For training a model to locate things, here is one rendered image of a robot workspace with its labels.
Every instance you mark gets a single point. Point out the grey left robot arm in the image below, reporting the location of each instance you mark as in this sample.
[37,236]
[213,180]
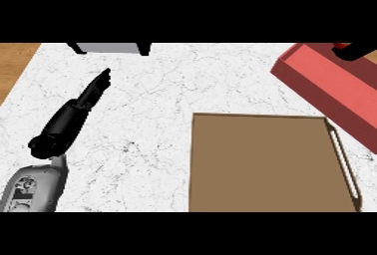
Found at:
[34,187]

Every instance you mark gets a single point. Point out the red tray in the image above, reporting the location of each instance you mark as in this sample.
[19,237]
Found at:
[333,89]

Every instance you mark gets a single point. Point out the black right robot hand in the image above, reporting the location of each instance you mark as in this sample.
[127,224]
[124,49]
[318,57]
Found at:
[353,51]

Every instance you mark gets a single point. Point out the red tomato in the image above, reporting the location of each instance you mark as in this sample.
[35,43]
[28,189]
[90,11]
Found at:
[340,45]

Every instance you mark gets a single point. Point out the brown cardboard box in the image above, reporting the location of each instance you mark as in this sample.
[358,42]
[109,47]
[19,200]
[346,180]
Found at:
[265,162]

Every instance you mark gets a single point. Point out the grey appliance with black legs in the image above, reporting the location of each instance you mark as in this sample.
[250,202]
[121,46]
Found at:
[109,48]

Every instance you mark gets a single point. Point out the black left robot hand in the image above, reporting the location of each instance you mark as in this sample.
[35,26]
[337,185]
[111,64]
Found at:
[68,119]

